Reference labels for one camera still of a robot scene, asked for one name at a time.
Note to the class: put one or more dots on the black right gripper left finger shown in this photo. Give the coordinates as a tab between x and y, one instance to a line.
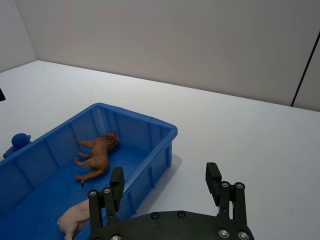
115	190

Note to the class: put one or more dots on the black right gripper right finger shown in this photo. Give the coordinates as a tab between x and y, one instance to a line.
222	192

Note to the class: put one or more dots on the brown toy lion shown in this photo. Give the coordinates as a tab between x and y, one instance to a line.
98	155

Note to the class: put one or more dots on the blue plastic bin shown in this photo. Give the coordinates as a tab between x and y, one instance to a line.
82	160

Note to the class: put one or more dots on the pink toy pig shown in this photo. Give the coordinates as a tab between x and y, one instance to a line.
75	217

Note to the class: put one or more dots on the blue toy figure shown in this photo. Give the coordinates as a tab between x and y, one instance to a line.
15	145

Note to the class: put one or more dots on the black object at table edge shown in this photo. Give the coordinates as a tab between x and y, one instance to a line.
2	94

